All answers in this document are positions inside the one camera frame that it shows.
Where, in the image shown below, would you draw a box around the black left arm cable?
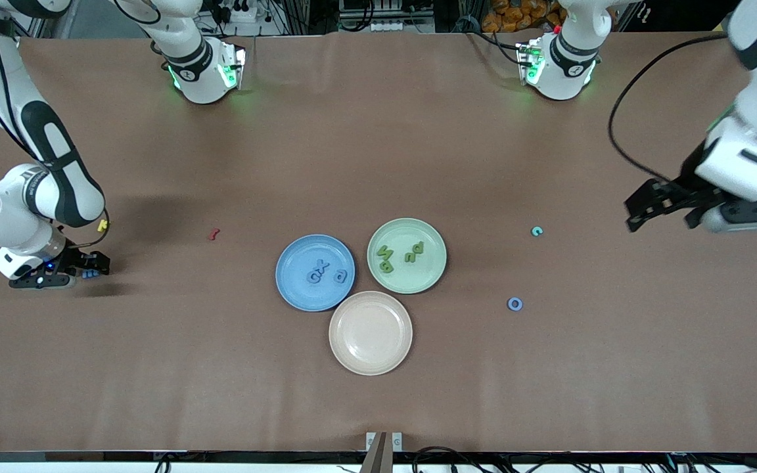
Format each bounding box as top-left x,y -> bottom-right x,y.
607,33 -> 734,188

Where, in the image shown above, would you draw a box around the green plate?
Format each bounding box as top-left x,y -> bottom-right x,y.
367,218 -> 447,295

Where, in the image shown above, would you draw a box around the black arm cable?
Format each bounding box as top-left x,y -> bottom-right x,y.
607,33 -> 734,188
0,0 -> 111,250

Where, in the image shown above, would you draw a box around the orange plush items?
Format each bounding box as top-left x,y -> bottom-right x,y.
480,0 -> 566,34

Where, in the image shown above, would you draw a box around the blue plate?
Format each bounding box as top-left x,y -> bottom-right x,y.
275,235 -> 356,312

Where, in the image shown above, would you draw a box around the long white power strip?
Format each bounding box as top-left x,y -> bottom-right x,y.
371,20 -> 435,32

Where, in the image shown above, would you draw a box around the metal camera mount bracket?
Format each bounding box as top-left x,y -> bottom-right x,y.
365,432 -> 403,473

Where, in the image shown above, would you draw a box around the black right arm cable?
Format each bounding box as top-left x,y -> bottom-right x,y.
0,0 -> 111,250

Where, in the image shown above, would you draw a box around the beige plate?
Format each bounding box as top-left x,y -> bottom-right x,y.
329,291 -> 413,376

